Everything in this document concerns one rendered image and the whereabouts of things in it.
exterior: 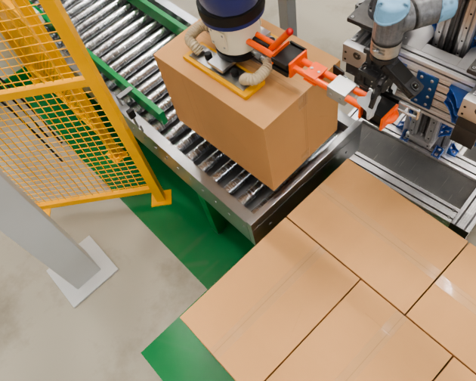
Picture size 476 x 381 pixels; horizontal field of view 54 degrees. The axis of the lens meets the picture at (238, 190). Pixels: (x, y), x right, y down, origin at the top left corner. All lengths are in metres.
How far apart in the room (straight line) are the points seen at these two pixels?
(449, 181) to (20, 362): 2.34
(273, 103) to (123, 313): 1.44
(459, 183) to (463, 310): 0.83
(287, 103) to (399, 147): 1.11
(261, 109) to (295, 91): 0.14
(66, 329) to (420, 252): 1.78
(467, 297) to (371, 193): 0.54
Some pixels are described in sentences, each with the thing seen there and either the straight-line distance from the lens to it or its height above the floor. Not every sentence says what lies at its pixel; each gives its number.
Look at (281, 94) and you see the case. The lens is 1.66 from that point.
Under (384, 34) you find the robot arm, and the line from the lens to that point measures 1.22.
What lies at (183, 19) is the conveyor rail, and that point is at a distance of 2.84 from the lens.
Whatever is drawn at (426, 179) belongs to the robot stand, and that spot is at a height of 0.21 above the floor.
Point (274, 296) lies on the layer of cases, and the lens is 1.85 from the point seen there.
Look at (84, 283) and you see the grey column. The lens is 2.71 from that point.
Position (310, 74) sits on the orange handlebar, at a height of 1.22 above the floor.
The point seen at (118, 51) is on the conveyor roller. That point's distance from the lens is 2.86.
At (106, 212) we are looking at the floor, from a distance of 2.87.
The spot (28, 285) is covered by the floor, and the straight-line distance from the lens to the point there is 2.89.
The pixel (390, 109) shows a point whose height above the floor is 1.24.
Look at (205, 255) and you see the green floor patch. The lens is 2.56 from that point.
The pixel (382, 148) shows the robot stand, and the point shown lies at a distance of 2.60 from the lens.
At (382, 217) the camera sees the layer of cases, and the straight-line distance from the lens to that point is 2.00.
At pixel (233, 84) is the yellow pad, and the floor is 1.10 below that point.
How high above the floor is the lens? 2.30
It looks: 58 degrees down
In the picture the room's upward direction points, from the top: 15 degrees counter-clockwise
